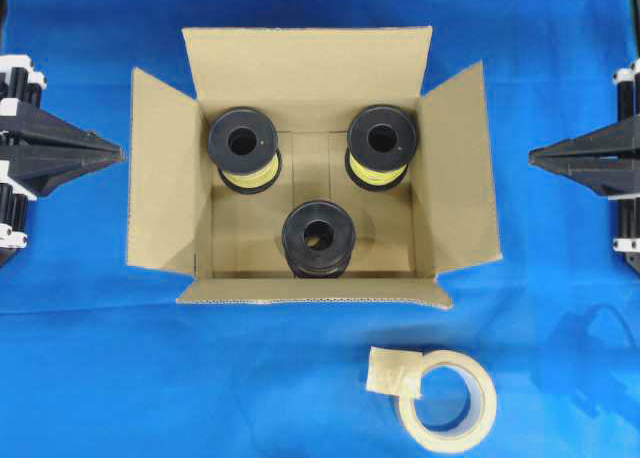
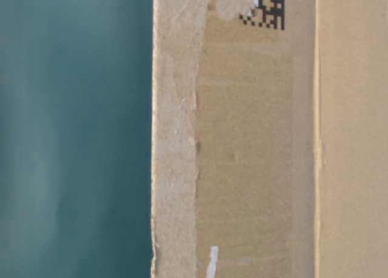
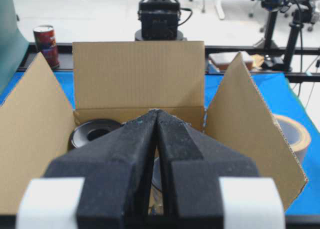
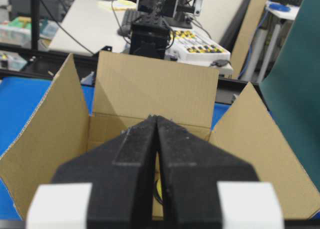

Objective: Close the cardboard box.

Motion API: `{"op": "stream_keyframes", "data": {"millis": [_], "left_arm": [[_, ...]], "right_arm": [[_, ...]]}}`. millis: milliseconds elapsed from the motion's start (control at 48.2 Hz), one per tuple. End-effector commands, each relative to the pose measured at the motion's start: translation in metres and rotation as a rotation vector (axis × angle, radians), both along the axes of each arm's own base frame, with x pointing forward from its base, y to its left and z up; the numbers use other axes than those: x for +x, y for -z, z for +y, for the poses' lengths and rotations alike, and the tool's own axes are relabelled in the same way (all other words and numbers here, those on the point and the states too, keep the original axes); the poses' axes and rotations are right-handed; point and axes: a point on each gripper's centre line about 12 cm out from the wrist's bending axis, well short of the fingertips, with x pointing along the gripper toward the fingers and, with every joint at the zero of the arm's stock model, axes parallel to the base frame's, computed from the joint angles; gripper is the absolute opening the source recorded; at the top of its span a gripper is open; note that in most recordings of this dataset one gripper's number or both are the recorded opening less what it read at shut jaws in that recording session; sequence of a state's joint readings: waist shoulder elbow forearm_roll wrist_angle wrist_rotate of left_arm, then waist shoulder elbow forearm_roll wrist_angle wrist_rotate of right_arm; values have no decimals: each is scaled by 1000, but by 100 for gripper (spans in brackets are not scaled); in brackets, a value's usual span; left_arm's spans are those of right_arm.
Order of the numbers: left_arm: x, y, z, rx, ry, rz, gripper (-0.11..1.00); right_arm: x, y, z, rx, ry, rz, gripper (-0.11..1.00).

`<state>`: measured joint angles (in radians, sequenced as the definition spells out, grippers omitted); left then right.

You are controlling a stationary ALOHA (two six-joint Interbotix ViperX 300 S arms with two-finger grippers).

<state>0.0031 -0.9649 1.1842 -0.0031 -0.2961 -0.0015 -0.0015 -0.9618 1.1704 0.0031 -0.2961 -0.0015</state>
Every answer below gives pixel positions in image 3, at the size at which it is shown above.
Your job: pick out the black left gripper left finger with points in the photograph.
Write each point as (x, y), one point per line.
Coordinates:
(96, 186)

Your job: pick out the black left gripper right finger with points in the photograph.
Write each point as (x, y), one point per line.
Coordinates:
(207, 185)

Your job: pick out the brown cardboard box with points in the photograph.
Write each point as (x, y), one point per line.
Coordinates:
(122, 81)

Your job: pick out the black round spool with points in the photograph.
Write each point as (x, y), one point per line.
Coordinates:
(91, 130)

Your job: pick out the beige packing tape roll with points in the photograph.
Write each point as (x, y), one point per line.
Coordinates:
(296, 134)

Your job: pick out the blue table cloth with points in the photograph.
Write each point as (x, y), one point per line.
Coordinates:
(280, 99)

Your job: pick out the red drink can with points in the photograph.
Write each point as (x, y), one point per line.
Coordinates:
(45, 42)

